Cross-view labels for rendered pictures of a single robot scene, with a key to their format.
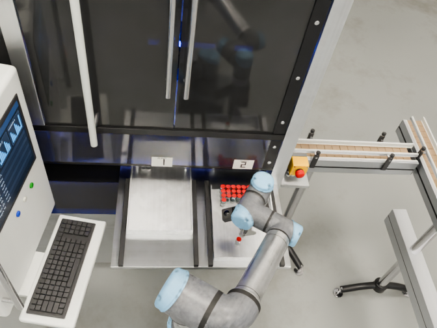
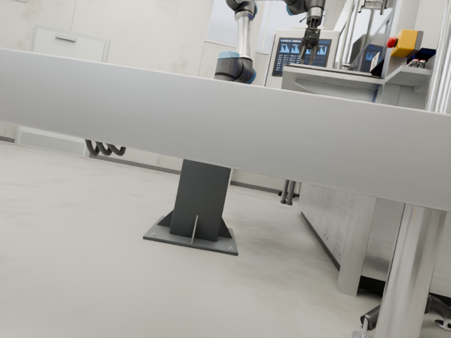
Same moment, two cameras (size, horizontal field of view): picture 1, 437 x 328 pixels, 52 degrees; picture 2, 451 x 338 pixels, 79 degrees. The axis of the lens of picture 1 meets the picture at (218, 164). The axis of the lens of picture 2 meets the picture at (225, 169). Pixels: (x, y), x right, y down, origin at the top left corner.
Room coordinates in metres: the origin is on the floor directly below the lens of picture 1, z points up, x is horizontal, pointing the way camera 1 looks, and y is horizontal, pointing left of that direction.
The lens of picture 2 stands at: (1.14, -1.52, 0.44)
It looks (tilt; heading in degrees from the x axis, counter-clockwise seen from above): 2 degrees down; 112
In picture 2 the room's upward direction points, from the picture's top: 11 degrees clockwise
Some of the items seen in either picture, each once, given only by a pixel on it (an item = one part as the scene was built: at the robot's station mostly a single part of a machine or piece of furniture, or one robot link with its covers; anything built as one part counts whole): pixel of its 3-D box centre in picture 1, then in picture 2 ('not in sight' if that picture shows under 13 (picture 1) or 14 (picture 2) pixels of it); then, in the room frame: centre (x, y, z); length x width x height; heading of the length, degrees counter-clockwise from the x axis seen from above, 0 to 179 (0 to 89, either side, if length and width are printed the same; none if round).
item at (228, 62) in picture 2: not in sight; (228, 64); (0.49, -0.14, 0.96); 0.13 x 0.12 x 0.14; 70
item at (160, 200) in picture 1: (160, 196); not in sight; (1.04, 0.21, 0.90); 0.34 x 0.26 x 0.04; 12
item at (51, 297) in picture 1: (63, 264); not in sight; (0.70, 0.51, 0.82); 0.40 x 0.14 x 0.02; 3
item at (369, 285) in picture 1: (376, 287); not in sight; (1.26, -1.07, 0.07); 0.50 x 0.08 x 0.14; 102
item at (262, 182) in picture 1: (260, 189); (317, 1); (0.90, -0.15, 1.28); 0.09 x 0.08 x 0.11; 160
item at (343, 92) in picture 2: not in sight; (330, 99); (1.06, -0.22, 0.79); 0.34 x 0.03 x 0.13; 12
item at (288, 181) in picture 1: (292, 174); (412, 77); (1.33, -0.35, 0.87); 0.14 x 0.13 x 0.02; 12
